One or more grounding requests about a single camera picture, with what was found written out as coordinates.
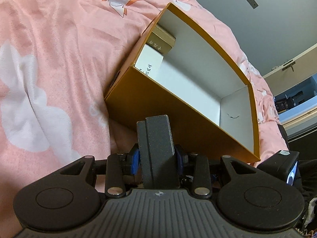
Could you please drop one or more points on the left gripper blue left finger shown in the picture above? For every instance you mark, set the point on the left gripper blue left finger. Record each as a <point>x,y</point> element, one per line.
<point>121,169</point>

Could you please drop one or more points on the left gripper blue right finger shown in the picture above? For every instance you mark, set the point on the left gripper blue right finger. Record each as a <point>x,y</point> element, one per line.
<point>194,172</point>

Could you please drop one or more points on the black textured case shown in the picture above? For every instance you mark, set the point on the black textured case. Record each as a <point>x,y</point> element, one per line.
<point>157,154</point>

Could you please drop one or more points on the white long box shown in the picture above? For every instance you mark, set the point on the white long box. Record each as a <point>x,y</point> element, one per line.
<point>149,61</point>

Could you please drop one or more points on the gold brown small box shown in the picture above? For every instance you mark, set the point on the gold brown small box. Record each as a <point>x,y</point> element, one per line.
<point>161,40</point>

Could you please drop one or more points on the orange cardboard storage box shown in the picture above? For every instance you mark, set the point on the orange cardboard storage box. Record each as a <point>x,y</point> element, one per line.
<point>208,99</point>

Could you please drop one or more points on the pink patterned duvet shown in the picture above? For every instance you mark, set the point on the pink patterned duvet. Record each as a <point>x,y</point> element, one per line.
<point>58,58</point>

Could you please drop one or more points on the cream door with handle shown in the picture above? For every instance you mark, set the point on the cream door with handle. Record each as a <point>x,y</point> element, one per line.
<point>293,72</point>

